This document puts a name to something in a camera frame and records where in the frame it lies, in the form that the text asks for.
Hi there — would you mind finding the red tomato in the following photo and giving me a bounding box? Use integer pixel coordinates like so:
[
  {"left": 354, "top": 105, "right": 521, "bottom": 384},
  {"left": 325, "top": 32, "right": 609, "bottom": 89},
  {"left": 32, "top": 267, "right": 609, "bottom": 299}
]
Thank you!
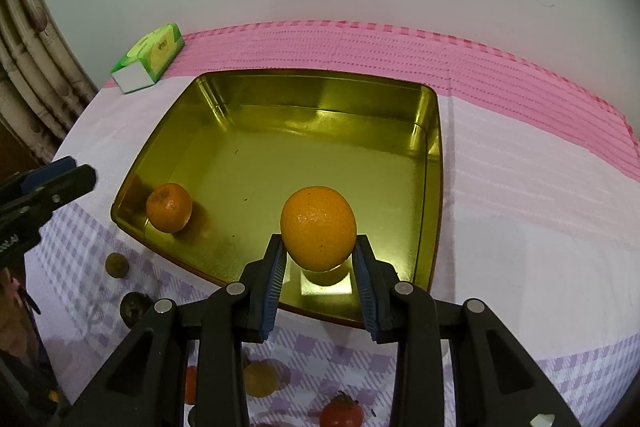
[{"left": 320, "top": 391, "right": 365, "bottom": 427}]

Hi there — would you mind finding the pink plaid tablecloth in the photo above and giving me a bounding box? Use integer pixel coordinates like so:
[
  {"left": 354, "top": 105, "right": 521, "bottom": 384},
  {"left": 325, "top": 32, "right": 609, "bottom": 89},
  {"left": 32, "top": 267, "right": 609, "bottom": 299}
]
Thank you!
[{"left": 25, "top": 21, "right": 640, "bottom": 427}]

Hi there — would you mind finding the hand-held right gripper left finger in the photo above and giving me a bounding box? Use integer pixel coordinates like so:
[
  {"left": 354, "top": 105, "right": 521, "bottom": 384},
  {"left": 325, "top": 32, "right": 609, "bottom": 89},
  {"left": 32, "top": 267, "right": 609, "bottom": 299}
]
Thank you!
[{"left": 70, "top": 233, "right": 288, "bottom": 427}]

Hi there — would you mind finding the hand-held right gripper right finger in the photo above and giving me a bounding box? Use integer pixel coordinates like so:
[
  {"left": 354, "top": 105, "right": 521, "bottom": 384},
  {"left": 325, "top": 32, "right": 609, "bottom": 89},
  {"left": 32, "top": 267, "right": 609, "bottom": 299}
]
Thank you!
[{"left": 351, "top": 234, "right": 583, "bottom": 427}]

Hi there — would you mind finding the smooth orange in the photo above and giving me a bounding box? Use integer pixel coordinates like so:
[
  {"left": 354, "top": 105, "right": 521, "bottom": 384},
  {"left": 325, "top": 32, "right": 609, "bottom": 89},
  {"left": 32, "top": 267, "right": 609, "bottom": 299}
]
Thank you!
[{"left": 280, "top": 186, "right": 358, "bottom": 272}]

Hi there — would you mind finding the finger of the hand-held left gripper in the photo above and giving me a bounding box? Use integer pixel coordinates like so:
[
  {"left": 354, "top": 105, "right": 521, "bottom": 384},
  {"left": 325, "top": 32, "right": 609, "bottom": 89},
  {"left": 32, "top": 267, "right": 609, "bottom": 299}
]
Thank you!
[
  {"left": 0, "top": 164, "right": 97, "bottom": 234},
  {"left": 0, "top": 156, "right": 78, "bottom": 204}
]

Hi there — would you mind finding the yellow fruit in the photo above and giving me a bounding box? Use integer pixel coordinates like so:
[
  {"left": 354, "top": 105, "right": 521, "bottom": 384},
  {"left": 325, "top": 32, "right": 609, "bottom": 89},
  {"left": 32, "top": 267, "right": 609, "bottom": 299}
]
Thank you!
[{"left": 242, "top": 358, "right": 291, "bottom": 399}]

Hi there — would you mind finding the red-orange fruit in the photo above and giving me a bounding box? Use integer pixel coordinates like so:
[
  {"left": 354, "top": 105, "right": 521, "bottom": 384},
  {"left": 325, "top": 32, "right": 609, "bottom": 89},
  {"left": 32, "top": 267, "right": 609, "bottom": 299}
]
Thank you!
[{"left": 184, "top": 366, "right": 199, "bottom": 406}]

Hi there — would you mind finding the small mandarin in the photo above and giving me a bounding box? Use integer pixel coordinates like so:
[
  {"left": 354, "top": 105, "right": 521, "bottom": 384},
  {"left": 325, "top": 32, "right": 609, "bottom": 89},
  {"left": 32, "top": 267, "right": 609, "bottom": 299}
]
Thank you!
[{"left": 146, "top": 183, "right": 194, "bottom": 234}]

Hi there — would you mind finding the gold metal tray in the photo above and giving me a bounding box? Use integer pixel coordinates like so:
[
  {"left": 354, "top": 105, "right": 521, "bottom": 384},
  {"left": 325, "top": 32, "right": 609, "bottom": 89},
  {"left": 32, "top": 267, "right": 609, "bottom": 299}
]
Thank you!
[{"left": 110, "top": 68, "right": 444, "bottom": 330}]

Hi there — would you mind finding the green tissue pack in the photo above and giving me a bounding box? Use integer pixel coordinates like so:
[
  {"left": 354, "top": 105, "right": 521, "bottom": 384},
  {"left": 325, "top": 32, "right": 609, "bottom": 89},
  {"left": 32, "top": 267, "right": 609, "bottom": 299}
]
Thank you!
[{"left": 110, "top": 23, "right": 186, "bottom": 95}]

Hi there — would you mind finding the dark passion fruit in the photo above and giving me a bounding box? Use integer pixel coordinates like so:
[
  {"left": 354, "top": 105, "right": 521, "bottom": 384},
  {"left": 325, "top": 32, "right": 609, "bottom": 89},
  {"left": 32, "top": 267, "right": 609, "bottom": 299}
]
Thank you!
[{"left": 120, "top": 292, "right": 153, "bottom": 327}]

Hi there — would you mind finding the small brown-green fruit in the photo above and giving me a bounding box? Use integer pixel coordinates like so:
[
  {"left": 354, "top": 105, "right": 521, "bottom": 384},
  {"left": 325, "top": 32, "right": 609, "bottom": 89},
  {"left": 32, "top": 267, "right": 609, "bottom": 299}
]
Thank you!
[{"left": 105, "top": 253, "right": 130, "bottom": 279}]

